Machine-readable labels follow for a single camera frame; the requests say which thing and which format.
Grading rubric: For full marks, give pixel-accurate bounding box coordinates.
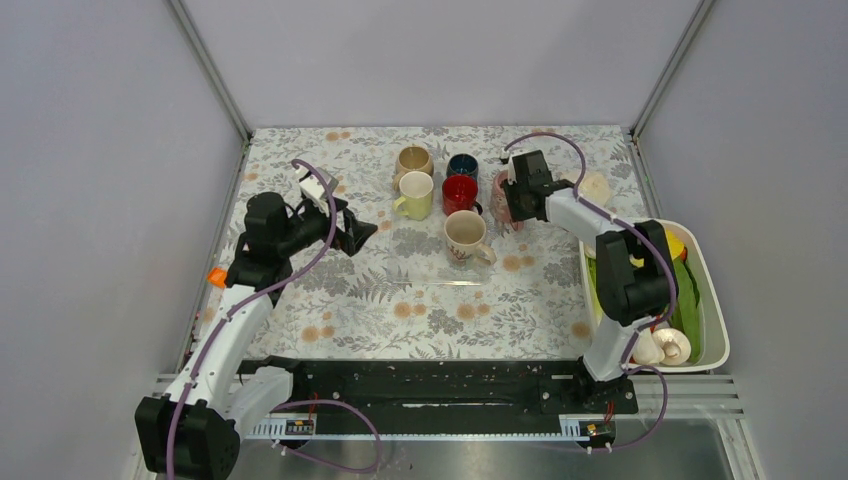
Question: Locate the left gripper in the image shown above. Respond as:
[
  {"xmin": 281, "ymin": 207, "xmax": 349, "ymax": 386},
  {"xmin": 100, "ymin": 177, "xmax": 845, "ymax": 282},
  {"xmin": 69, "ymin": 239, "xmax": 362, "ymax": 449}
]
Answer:
[{"xmin": 278, "ymin": 196, "xmax": 377, "ymax": 256}]

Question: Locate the blue ribbed mug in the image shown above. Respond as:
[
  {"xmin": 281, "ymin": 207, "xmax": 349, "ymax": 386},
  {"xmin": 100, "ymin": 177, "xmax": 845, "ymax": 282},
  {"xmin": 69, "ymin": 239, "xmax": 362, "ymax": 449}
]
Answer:
[{"xmin": 446, "ymin": 154, "xmax": 479, "ymax": 181}]

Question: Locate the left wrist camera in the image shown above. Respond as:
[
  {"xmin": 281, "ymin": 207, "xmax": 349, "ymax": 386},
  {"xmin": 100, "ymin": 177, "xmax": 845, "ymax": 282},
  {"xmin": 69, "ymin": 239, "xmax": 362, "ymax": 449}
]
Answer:
[{"xmin": 296, "ymin": 166, "xmax": 339, "ymax": 217}]

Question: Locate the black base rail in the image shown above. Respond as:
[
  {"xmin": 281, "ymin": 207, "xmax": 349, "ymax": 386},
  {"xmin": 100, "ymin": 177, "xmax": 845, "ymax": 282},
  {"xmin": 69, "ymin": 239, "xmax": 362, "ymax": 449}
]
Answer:
[{"xmin": 238, "ymin": 356, "xmax": 639, "ymax": 436}]

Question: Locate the purple cable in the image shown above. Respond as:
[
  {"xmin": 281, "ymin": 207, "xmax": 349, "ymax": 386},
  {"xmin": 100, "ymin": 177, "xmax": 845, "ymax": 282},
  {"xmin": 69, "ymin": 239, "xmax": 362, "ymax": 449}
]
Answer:
[
  {"xmin": 503, "ymin": 131, "xmax": 678, "ymax": 455},
  {"xmin": 164, "ymin": 158, "xmax": 386, "ymax": 480}
]

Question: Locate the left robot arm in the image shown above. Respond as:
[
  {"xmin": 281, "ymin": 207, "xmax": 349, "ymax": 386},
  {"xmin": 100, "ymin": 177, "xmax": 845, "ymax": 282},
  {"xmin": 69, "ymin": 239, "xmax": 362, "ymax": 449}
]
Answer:
[{"xmin": 134, "ymin": 192, "xmax": 378, "ymax": 479}]

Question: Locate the clear plastic tray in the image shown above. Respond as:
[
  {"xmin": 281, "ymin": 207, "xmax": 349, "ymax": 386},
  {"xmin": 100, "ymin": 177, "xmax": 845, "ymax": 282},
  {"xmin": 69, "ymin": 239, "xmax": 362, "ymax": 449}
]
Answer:
[{"xmin": 388, "ymin": 176, "xmax": 494, "ymax": 285}]

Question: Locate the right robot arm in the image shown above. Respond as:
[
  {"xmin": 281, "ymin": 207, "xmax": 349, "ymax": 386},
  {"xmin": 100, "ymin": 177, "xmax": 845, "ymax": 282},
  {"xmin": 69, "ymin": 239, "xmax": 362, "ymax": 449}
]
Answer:
[{"xmin": 501, "ymin": 150, "xmax": 678, "ymax": 412}]

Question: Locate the white plastic basket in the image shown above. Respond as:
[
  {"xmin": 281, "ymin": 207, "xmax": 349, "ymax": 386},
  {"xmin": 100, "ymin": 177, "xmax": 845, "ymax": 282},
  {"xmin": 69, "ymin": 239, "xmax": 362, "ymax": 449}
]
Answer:
[{"xmin": 578, "ymin": 219, "xmax": 730, "ymax": 374}]

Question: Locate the beige round mug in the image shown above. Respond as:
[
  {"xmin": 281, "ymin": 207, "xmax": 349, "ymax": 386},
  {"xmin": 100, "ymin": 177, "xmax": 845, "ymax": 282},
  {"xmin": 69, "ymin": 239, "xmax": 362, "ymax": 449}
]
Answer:
[{"xmin": 392, "ymin": 145, "xmax": 434, "ymax": 191}]

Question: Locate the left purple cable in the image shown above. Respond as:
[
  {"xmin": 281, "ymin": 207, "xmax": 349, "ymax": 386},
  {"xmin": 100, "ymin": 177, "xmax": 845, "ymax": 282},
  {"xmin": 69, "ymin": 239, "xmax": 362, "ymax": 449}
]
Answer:
[{"xmin": 164, "ymin": 158, "xmax": 386, "ymax": 480}]

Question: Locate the pink ghost mug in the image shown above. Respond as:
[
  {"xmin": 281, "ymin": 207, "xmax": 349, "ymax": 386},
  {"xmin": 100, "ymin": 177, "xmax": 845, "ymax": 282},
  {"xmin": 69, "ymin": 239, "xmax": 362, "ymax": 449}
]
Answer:
[{"xmin": 490, "ymin": 170, "xmax": 524, "ymax": 232}]

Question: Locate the tall cream illustrated mug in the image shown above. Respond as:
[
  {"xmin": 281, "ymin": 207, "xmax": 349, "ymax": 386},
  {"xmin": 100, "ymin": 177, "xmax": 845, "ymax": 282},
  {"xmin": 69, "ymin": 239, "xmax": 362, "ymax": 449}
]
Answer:
[{"xmin": 443, "ymin": 210, "xmax": 497, "ymax": 267}]

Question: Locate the floral tablecloth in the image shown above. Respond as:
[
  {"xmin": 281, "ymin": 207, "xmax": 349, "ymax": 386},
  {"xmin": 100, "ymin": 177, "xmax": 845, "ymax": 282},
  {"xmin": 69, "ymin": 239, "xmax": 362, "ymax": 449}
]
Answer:
[{"xmin": 219, "ymin": 125, "xmax": 646, "ymax": 359}]

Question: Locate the toy green bok choy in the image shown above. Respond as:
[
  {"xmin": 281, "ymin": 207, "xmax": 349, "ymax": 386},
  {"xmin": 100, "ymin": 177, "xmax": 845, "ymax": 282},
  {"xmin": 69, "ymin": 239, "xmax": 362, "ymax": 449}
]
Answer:
[{"xmin": 588, "ymin": 256, "xmax": 704, "ymax": 362}]

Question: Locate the toy white mushroom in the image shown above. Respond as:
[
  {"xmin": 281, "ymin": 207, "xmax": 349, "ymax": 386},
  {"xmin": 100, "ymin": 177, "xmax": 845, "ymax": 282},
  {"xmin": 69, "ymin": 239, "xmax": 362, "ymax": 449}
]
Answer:
[
  {"xmin": 631, "ymin": 329, "xmax": 665, "ymax": 365},
  {"xmin": 651, "ymin": 328, "xmax": 692, "ymax": 366}
]

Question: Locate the orange small package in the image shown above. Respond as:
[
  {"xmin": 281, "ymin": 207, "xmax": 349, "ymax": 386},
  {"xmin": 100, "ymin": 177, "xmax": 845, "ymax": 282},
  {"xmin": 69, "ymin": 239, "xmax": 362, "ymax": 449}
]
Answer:
[{"xmin": 206, "ymin": 267, "xmax": 228, "ymax": 289}]

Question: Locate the light green mug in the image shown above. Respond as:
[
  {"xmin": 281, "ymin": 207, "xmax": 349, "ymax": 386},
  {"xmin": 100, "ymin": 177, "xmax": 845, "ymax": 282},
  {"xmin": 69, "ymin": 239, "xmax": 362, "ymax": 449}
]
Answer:
[{"xmin": 392, "ymin": 171, "xmax": 434, "ymax": 221}]

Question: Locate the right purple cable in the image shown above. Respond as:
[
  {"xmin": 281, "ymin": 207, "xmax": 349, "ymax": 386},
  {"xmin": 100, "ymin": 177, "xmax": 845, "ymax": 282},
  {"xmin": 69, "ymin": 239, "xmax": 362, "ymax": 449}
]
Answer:
[{"xmin": 503, "ymin": 131, "xmax": 678, "ymax": 455}]

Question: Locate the red mug black handle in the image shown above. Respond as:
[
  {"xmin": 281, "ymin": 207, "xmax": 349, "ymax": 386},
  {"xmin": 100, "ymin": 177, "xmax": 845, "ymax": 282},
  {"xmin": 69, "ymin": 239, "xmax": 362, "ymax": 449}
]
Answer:
[{"xmin": 441, "ymin": 174, "xmax": 482, "ymax": 216}]

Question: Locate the toy yellow vegetable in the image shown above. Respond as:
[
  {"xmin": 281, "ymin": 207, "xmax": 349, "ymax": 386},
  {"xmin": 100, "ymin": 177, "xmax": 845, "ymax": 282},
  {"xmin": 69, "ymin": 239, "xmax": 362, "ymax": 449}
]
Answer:
[{"xmin": 665, "ymin": 229, "xmax": 687, "ymax": 262}]

